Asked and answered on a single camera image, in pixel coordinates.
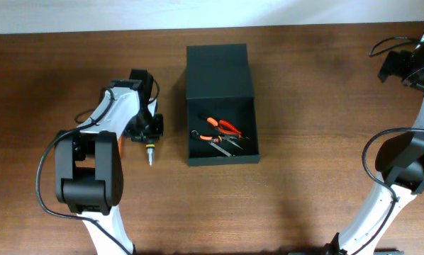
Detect black yellow stubby screwdriver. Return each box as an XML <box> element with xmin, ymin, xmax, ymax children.
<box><xmin>145</xmin><ymin>144</ymin><xmax>155</xmax><ymax>166</ymax></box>

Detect orange black needle nose pliers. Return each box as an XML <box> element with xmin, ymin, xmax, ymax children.
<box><xmin>198</xmin><ymin>114</ymin><xmax>242</xmax><ymax>149</ymax></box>

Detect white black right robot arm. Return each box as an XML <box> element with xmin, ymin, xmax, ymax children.
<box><xmin>320</xmin><ymin>29</ymin><xmax>424</xmax><ymax>254</ymax></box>

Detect orange socket bit holder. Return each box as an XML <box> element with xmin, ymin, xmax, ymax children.
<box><xmin>118</xmin><ymin>135</ymin><xmax>123</xmax><ymax>157</ymax></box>

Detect red black cutting pliers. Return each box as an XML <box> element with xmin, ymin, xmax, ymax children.
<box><xmin>218</xmin><ymin>120</ymin><xmax>249</xmax><ymax>140</ymax></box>

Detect silver ratchet wrench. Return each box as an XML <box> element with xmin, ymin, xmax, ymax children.
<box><xmin>190</xmin><ymin>130</ymin><xmax>233</xmax><ymax>157</ymax></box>

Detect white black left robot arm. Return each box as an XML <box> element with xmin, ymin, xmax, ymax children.
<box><xmin>54</xmin><ymin>69</ymin><xmax>164</xmax><ymax>254</ymax></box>

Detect black open box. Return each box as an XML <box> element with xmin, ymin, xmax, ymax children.
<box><xmin>186</xmin><ymin>44</ymin><xmax>261</xmax><ymax>166</ymax></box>

